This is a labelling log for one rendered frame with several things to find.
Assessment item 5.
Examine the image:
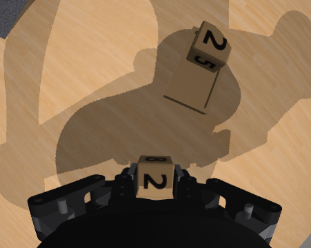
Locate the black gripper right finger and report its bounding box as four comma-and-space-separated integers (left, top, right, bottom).
172, 165, 282, 244

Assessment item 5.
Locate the tan wooden number cube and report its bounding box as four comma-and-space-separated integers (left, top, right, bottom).
137, 155, 174, 198
186, 21, 235, 73

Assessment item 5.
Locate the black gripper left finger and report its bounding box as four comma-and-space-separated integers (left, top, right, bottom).
28, 163, 138, 242

